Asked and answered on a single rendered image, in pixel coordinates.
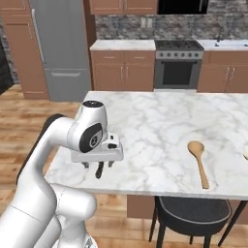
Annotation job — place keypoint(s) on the black round stool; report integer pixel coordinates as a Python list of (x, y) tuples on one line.
[(190, 210)]

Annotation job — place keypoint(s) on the dark tap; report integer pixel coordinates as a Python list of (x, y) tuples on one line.
[(220, 34)]

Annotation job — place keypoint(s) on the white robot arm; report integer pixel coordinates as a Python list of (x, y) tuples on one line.
[(35, 180)]

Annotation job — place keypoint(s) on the pale utensil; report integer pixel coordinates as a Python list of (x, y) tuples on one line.
[(246, 156)]

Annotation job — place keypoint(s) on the grey fridge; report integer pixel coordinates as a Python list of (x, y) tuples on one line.
[(64, 48)]

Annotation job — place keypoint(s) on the brown wall cupboards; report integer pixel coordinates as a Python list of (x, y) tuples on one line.
[(122, 6)]

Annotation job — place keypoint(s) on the brown cupboards under sink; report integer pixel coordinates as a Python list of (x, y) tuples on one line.
[(223, 72)]

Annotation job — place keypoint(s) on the grey oven with hob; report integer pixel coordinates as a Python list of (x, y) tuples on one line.
[(177, 64)]

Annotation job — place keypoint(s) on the wooden spoon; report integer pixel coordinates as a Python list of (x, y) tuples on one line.
[(197, 151)]

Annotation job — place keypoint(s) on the tall brown cupboard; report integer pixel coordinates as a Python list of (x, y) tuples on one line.
[(22, 48)]

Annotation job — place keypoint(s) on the black microwave oven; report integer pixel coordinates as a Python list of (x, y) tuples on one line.
[(182, 6)]

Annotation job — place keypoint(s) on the brown base cupboards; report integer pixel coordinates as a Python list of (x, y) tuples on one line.
[(122, 71)]

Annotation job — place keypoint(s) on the white wall socket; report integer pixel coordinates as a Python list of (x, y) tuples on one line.
[(146, 22)]

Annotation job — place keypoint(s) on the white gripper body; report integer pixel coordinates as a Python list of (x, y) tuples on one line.
[(97, 155)]

